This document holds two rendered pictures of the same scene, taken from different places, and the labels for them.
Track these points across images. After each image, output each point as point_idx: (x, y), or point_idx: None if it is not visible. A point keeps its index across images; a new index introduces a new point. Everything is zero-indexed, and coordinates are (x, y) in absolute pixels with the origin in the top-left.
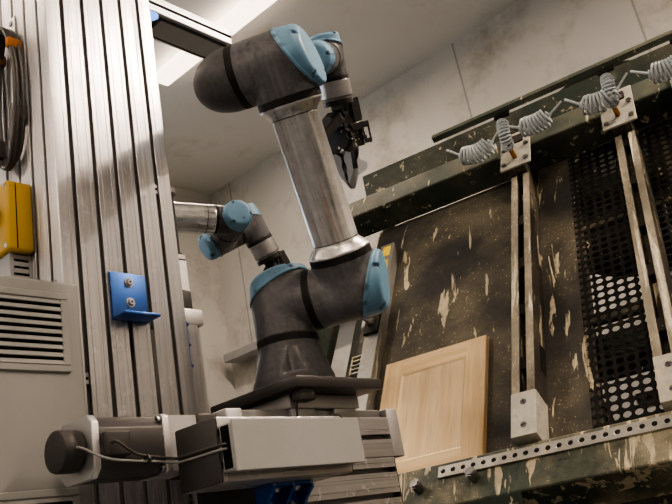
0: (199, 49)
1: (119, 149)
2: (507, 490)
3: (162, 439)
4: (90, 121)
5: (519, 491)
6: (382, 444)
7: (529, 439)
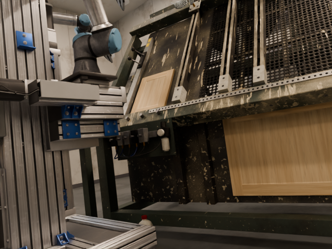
0: None
1: None
2: (167, 117)
3: (24, 87)
4: None
5: (171, 117)
6: (117, 98)
7: (177, 102)
